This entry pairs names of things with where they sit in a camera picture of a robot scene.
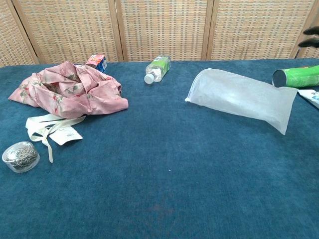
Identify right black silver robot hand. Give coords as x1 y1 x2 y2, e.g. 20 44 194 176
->
298 24 319 48

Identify transparent plastic zip bag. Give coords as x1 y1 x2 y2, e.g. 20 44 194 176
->
184 68 299 136

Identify pink floral clothes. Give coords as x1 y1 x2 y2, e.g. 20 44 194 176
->
7 60 130 164

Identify white green snack packet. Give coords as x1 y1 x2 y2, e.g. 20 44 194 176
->
298 89 319 110

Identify green chips can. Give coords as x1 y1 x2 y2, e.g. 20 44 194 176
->
272 65 319 88

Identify woven rattan folding screen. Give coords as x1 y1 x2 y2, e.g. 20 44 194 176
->
0 0 319 67

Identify green label plastic bottle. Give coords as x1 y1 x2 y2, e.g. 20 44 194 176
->
144 54 172 84

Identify blue carpet table mat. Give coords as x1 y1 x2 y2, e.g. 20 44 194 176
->
0 57 319 239

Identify blue cookie box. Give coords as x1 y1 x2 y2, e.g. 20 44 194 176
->
85 54 107 73

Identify round clear container metal bits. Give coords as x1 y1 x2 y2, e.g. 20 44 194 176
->
1 141 40 174

